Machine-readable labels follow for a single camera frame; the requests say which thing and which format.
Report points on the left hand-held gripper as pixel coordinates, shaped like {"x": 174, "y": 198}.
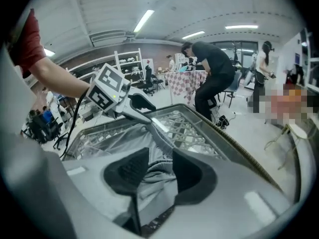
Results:
{"x": 107, "y": 83}

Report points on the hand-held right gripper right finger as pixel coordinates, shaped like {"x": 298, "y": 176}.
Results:
{"x": 231, "y": 198}

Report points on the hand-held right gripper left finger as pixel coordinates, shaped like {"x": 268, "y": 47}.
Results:
{"x": 89, "y": 178}

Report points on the grey cloth garment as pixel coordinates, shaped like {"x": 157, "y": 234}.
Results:
{"x": 157, "y": 180}

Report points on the person's left forearm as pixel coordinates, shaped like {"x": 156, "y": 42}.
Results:
{"x": 57, "y": 78}

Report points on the black office chair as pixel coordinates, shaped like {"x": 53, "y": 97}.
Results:
{"x": 148, "y": 80}

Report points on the black folding chair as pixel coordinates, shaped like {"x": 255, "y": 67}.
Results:
{"x": 158, "y": 80}

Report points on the dark lattice glass-top table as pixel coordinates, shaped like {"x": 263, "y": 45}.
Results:
{"x": 189, "y": 131}

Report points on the checkered cloth table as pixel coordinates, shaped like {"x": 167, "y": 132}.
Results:
{"x": 184, "y": 83}

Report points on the light blue cloth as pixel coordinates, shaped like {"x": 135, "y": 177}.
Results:
{"x": 183, "y": 69}

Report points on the white metal shelf rack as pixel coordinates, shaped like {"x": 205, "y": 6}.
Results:
{"x": 116, "y": 58}

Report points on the black equipment bundle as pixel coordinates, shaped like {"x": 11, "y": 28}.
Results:
{"x": 222, "y": 121}

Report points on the ceiling air conditioner unit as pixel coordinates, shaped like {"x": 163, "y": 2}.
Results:
{"x": 109, "y": 37}

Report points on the ceiling light tube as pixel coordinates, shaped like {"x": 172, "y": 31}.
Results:
{"x": 144, "y": 21}
{"x": 193, "y": 35}
{"x": 49, "y": 52}
{"x": 241, "y": 27}

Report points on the blue chair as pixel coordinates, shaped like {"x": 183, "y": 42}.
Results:
{"x": 236, "y": 81}

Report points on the pink armchair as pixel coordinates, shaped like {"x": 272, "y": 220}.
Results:
{"x": 281, "y": 101}

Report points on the person's red shirt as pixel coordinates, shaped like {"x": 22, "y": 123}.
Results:
{"x": 27, "y": 43}

